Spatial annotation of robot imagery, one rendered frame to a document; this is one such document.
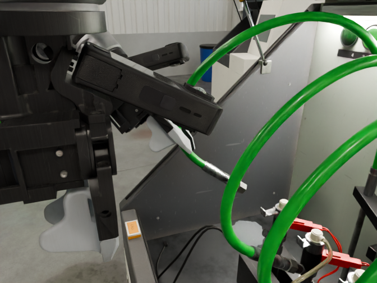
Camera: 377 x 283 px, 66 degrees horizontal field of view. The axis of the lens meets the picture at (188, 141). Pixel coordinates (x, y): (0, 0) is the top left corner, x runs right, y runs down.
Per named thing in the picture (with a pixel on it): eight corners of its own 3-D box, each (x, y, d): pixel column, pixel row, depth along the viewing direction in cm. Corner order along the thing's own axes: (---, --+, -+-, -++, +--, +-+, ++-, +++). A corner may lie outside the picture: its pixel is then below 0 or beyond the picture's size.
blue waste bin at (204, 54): (194, 78, 683) (194, 44, 652) (216, 76, 706) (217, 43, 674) (206, 83, 633) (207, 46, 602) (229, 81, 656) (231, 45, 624)
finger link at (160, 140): (171, 169, 51) (138, 128, 51) (197, 148, 49) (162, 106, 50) (166, 173, 48) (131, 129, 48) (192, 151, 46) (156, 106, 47)
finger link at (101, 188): (93, 217, 25) (79, 123, 22) (114, 212, 26) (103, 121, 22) (96, 255, 21) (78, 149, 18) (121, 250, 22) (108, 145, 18)
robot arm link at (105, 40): (114, 32, 53) (92, 22, 45) (130, 51, 53) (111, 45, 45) (87, 60, 55) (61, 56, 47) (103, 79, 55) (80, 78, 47)
